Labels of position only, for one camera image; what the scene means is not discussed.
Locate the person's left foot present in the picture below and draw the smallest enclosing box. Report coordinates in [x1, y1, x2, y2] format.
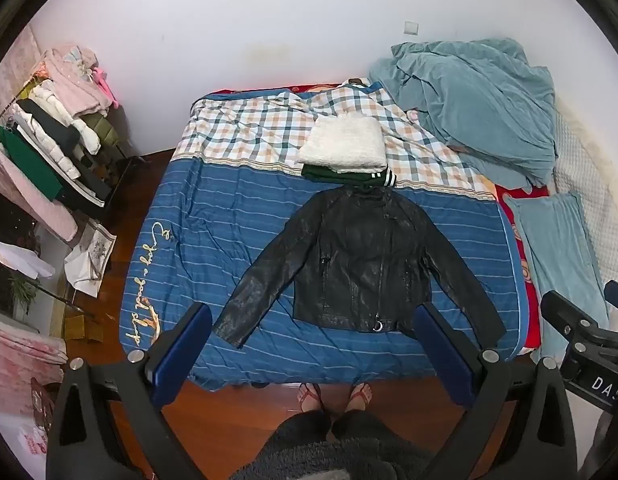
[297, 382, 322, 411]

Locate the white paper bag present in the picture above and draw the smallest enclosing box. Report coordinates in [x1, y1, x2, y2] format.
[64, 217, 117, 298]

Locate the person's foot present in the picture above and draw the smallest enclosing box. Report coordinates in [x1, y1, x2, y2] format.
[341, 382, 374, 413]
[297, 382, 322, 411]

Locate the pink floral cloth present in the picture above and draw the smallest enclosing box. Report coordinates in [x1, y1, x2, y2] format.
[0, 317, 67, 413]

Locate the pink fluffy coat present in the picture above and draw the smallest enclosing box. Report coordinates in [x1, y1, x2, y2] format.
[41, 46, 112, 118]

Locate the black leather jacket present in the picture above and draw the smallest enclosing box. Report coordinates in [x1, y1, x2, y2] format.
[212, 185, 507, 350]

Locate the hot pink garment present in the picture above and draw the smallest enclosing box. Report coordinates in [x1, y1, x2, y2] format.
[91, 66, 120, 109]

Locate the teal blanket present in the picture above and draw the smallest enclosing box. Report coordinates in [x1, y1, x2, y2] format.
[366, 37, 557, 188]

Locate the white puffer jacket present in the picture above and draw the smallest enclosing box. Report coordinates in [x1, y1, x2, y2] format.
[29, 79, 102, 156]

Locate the olive puffer jacket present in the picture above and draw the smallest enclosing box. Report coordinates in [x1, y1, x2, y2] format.
[81, 110, 120, 148]

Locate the cardboard box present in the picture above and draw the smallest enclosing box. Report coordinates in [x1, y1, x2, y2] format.
[64, 305, 120, 346]

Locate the green folded striped-cuff garment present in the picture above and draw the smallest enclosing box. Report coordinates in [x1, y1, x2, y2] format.
[301, 166, 397, 190]

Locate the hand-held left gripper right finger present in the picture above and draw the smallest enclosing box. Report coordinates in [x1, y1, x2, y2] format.
[413, 301, 577, 480]

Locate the green hanging coat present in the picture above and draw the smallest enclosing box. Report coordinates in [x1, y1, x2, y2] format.
[0, 125, 64, 201]

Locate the white quilted headboard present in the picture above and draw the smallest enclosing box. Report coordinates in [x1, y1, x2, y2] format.
[554, 95, 618, 286]

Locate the metal clothes rack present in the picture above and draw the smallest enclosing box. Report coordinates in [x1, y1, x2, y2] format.
[0, 70, 147, 221]

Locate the white hanging garment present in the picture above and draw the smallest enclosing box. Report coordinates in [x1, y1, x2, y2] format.
[0, 237, 56, 281]

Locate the white fluffy folded garment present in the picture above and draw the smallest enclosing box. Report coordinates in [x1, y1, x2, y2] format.
[295, 112, 388, 173]

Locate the pink plush robe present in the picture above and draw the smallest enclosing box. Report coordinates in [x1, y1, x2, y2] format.
[0, 142, 78, 241]

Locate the blue striped plaid duvet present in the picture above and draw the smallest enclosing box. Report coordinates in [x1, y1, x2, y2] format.
[119, 82, 527, 393]

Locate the black hanging coat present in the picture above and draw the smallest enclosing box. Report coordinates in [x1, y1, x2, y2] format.
[16, 97, 82, 153]

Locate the person's right foot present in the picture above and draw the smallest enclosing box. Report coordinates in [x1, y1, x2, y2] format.
[341, 382, 374, 413]

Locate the teal pillow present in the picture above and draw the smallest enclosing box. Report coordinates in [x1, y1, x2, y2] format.
[504, 191, 610, 361]

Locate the pink floral curtain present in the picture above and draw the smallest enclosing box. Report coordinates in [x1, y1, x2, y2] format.
[0, 25, 42, 126]

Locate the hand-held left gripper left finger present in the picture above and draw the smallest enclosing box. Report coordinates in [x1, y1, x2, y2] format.
[45, 302, 213, 480]

